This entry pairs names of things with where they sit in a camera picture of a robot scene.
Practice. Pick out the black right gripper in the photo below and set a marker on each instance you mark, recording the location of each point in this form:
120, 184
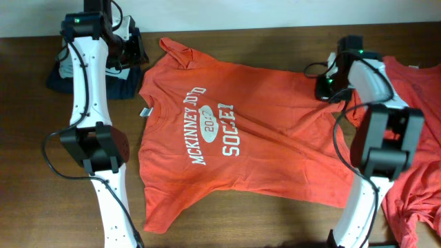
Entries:
320, 92

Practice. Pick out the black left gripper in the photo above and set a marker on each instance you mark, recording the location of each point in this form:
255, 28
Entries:
138, 58

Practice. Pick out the orange McKinney soccer t-shirt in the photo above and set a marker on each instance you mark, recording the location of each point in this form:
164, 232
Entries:
217, 126

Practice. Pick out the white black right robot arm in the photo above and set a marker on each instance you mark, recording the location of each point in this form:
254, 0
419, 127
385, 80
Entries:
384, 145

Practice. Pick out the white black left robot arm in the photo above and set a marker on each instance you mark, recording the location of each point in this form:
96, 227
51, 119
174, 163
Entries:
90, 139

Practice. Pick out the dark navy folded garment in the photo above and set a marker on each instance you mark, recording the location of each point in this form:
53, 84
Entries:
119, 85

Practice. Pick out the light grey folded garment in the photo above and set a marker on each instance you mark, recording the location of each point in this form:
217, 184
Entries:
96, 59

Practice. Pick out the plain orange t-shirt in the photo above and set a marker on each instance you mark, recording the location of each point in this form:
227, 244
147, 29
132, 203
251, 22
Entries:
415, 195

